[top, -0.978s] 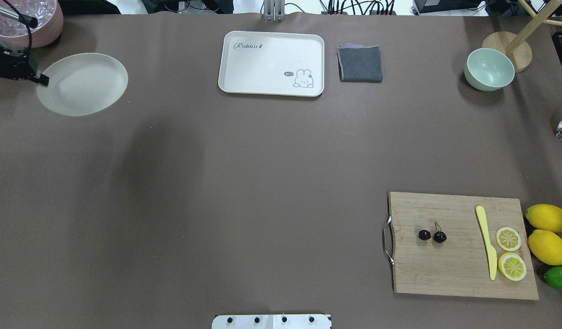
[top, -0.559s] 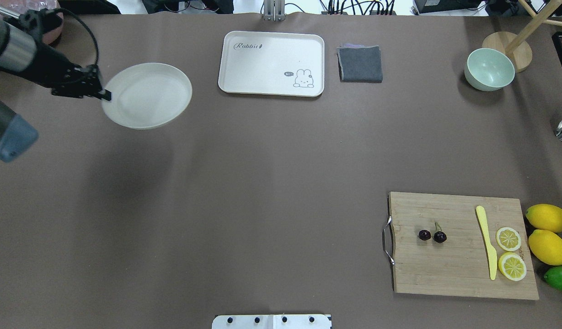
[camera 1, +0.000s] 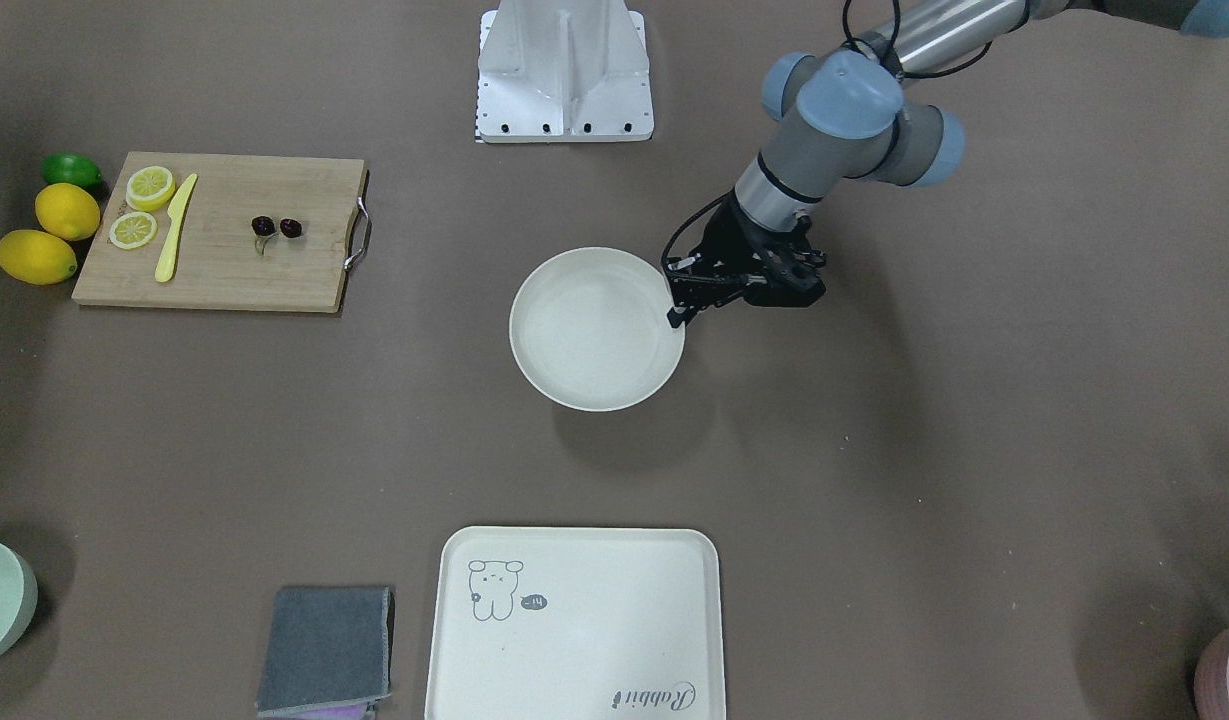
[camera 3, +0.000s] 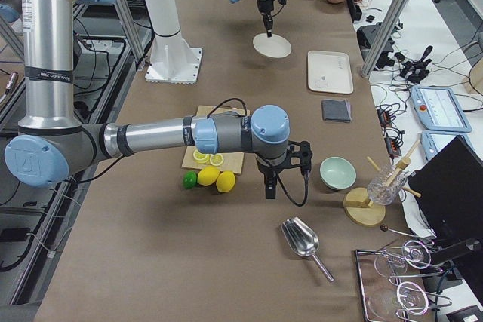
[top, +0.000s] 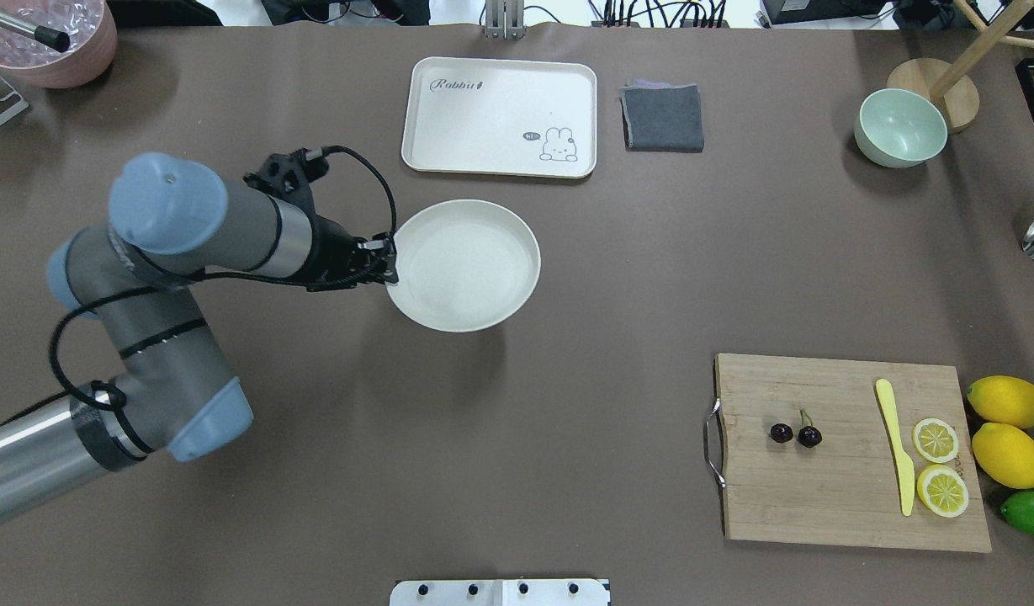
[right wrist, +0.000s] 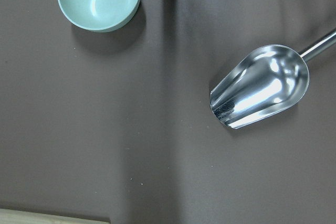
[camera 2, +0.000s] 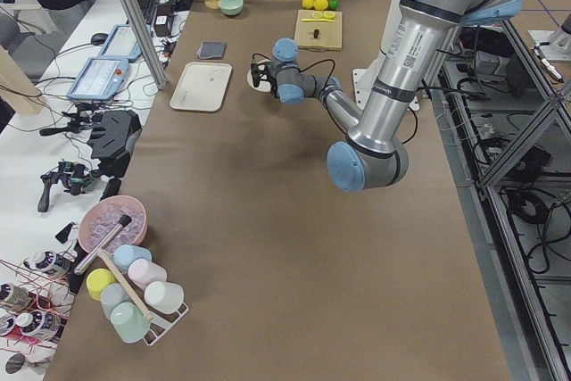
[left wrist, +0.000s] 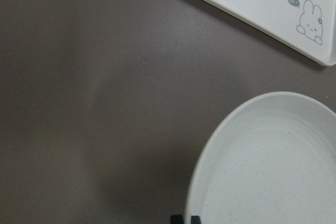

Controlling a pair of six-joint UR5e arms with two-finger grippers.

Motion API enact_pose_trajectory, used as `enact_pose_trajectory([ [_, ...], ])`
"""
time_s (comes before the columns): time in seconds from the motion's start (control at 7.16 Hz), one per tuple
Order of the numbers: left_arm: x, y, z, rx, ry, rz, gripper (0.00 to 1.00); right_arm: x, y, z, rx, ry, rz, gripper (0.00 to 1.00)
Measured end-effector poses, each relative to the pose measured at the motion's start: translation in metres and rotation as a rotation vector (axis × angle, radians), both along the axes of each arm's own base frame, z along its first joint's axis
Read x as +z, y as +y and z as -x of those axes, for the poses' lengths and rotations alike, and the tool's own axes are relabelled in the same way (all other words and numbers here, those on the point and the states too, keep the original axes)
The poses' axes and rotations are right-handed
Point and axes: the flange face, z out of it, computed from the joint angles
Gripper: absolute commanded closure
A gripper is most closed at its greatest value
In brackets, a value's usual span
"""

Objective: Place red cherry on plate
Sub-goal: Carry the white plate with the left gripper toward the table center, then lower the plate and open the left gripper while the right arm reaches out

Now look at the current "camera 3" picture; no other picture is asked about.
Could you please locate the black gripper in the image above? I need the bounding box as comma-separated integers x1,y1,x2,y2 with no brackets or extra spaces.
257,0,274,38
256,154,288,199

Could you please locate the round cream plate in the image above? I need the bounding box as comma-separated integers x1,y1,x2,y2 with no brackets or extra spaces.
252,33,292,59

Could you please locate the cream rectangular tray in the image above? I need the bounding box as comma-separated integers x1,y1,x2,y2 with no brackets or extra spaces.
307,51,354,94

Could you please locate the bamboo cutting board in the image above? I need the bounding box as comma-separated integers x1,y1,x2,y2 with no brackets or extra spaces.
181,105,251,176

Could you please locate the yellow lemon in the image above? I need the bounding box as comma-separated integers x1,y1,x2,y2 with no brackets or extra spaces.
197,165,220,186
216,171,236,193

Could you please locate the lemon slice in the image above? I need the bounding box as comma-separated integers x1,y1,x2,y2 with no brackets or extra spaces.
209,153,224,167
192,149,210,164

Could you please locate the mint green bowl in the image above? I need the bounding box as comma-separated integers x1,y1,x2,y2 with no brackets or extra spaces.
319,156,356,190

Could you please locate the steel scoop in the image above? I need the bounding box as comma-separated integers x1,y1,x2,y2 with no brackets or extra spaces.
281,216,334,282

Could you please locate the green lime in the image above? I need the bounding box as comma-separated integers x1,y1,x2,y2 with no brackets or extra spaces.
183,170,198,189

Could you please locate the wooden cup tree stand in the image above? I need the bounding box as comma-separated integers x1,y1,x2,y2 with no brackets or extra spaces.
343,139,421,227

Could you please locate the grey folded cloth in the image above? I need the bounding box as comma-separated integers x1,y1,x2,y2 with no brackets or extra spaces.
321,99,352,123

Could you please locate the glass cup on stand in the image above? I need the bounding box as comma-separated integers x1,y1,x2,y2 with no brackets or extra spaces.
367,165,407,205

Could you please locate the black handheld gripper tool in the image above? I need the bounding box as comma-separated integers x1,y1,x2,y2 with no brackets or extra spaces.
394,45,433,84

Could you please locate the blue teach pendant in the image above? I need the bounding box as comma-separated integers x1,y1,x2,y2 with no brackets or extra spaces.
410,86,472,133
420,130,472,161

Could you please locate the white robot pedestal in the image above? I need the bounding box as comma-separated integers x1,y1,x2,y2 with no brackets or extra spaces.
145,0,202,84

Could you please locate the aluminium frame post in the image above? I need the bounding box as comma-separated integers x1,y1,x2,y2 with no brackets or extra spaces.
361,0,408,78

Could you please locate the wire glass rack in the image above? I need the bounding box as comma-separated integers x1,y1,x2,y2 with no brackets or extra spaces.
354,238,483,322

